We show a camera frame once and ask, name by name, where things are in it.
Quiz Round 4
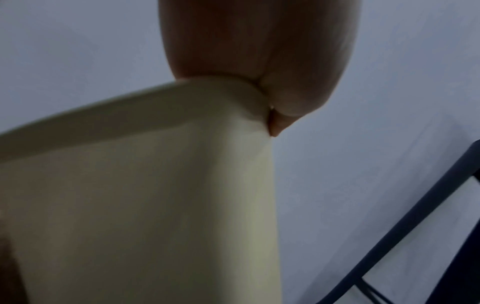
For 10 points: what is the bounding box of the black metal chair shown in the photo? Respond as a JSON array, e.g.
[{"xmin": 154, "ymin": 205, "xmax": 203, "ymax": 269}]
[{"xmin": 316, "ymin": 139, "xmax": 480, "ymax": 304}]

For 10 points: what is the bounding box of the pale yellow plastic bin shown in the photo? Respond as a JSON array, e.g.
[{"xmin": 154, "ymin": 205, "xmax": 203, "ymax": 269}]
[{"xmin": 0, "ymin": 75, "xmax": 283, "ymax": 304}]

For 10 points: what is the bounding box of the person's left hand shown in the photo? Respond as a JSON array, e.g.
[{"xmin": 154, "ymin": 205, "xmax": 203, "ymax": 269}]
[{"xmin": 157, "ymin": 0, "xmax": 362, "ymax": 137}]

